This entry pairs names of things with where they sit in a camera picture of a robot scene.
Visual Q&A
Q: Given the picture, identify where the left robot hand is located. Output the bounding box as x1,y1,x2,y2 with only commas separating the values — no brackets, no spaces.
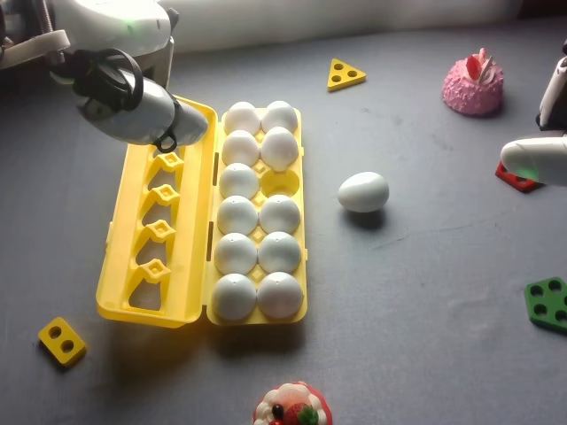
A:
61,0,210,154

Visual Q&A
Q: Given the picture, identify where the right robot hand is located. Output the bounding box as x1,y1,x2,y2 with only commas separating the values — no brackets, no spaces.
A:
500,37,567,187

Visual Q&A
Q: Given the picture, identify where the yellow egg carton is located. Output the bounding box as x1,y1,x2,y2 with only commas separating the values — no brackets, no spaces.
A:
96,95,309,329

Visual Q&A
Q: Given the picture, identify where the white toy egg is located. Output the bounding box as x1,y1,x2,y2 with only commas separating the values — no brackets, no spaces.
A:
258,194,301,235
211,273,258,321
260,100,299,134
260,126,300,173
218,162,260,200
216,195,260,236
257,230,303,274
256,271,305,319
221,129,261,167
337,171,391,213
214,231,259,274
223,101,261,135

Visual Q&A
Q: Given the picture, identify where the red pentagon block with holes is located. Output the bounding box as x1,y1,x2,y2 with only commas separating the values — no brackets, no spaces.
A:
494,160,546,195

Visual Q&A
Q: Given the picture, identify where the pink toy cake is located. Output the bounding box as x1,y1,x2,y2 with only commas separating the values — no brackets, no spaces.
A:
441,47,505,117

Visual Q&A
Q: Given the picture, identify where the green pentagon block with holes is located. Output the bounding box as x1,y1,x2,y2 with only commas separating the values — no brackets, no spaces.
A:
524,276,567,336

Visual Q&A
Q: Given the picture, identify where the white backdrop sheet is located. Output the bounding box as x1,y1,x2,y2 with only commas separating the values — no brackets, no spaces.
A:
154,0,567,55

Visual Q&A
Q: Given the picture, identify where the yellow triangle block with holes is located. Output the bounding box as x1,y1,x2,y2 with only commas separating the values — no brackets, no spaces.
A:
327,58,368,93

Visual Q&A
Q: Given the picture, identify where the yellow rectangle block with holes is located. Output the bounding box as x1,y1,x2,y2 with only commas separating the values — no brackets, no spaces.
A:
37,316,89,368

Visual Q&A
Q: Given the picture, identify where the red strawberry toy cake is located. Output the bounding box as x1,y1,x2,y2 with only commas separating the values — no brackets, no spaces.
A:
252,380,334,425

